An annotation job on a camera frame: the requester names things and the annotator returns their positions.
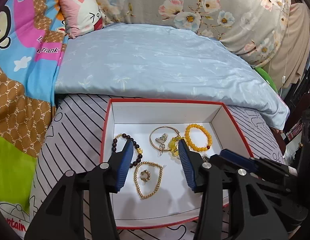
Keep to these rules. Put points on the light blue quilt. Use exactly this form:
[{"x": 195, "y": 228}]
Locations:
[{"x": 151, "y": 61}]

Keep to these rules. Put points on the pink cartoon pillow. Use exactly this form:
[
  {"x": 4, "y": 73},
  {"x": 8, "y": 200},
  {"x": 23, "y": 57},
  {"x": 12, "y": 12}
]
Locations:
[{"x": 82, "y": 16}]

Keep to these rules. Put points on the rose gold bangle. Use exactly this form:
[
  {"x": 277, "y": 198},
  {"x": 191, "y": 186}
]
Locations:
[{"x": 152, "y": 140}]

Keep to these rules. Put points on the bronze flower earring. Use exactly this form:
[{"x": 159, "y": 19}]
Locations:
[{"x": 145, "y": 175}]

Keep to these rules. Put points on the silver wristwatch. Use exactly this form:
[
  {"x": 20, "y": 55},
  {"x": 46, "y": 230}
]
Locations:
[{"x": 205, "y": 158}]

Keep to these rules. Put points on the grey floral pillow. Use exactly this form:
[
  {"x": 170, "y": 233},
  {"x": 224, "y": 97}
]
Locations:
[{"x": 251, "y": 29}]

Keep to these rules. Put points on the green plastic object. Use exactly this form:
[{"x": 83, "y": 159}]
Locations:
[{"x": 267, "y": 78}]

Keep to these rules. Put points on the colourful monkey cartoon blanket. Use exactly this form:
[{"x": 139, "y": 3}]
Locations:
[{"x": 33, "y": 41}]

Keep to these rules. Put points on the red cardboard box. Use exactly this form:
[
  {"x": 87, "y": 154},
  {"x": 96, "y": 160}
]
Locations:
[{"x": 166, "y": 198}]

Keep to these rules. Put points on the silver dangle earrings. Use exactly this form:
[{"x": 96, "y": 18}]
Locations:
[{"x": 161, "y": 146}]

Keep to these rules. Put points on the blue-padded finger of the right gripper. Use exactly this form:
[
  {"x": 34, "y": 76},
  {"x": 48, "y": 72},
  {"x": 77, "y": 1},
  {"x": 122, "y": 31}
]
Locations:
[
  {"x": 243, "y": 162},
  {"x": 225, "y": 165}
]

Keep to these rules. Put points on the grey striped bed sheet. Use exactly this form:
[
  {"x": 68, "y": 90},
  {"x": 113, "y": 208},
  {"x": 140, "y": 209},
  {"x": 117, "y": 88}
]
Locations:
[{"x": 73, "y": 142}]

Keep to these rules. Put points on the beige curtain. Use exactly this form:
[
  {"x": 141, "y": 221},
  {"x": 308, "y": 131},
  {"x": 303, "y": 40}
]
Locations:
[{"x": 288, "y": 64}]

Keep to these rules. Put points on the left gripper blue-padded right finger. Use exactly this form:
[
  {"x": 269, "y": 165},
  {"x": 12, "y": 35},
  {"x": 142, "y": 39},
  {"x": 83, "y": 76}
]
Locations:
[{"x": 251, "y": 214}]

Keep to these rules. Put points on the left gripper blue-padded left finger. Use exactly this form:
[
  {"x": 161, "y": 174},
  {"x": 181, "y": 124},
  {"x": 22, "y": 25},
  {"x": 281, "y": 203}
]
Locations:
[{"x": 61, "y": 214}]

